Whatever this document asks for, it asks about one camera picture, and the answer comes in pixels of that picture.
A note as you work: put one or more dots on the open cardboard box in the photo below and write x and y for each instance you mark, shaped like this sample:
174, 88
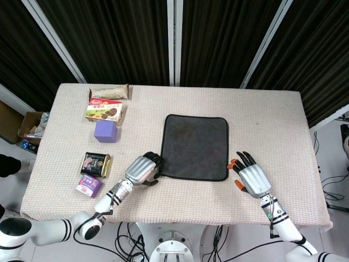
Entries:
28, 122

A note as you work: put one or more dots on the pinkish white woven tablecloth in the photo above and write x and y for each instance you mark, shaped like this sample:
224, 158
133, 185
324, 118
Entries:
191, 202

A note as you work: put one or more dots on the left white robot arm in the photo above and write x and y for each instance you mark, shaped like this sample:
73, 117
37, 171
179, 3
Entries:
54, 229

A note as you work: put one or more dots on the white silver robot base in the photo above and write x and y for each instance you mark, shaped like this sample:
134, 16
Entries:
171, 245

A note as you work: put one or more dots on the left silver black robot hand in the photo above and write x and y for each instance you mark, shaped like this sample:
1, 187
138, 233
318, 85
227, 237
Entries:
140, 169

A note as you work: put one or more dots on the white aluminium frame post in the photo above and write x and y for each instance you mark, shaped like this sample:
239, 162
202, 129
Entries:
12, 98
264, 43
174, 41
54, 41
331, 116

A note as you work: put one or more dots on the purple white packet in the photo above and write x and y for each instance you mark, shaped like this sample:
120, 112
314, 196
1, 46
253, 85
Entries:
88, 185

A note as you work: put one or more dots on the purple foam cube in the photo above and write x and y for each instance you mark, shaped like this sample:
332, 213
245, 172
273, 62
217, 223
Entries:
105, 132

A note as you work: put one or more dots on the closed brown cardboard box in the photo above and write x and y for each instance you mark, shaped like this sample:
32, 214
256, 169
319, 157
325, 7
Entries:
9, 122

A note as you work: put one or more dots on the right silver orange-tipped robot hand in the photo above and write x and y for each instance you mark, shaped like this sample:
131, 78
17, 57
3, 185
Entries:
253, 178

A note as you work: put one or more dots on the dark person leg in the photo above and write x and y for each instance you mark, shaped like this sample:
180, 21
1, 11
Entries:
9, 165

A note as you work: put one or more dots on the red green biscuit box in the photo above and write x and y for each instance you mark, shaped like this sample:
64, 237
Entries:
105, 110

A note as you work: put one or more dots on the blue packet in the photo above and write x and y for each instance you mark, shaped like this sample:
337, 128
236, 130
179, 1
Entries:
28, 146

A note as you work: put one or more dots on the black pleated curtain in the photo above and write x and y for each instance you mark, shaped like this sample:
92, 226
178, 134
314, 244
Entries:
21, 49
114, 41
313, 54
223, 41

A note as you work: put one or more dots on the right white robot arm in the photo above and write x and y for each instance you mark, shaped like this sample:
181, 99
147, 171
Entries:
283, 223

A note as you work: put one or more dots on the brown snack bar wrapper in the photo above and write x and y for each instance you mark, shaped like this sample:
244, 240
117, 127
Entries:
109, 92

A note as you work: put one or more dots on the black snack packet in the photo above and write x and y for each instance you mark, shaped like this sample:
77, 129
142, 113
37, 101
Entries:
95, 164

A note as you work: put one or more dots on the grey and green cloth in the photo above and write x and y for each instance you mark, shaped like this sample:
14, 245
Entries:
195, 147

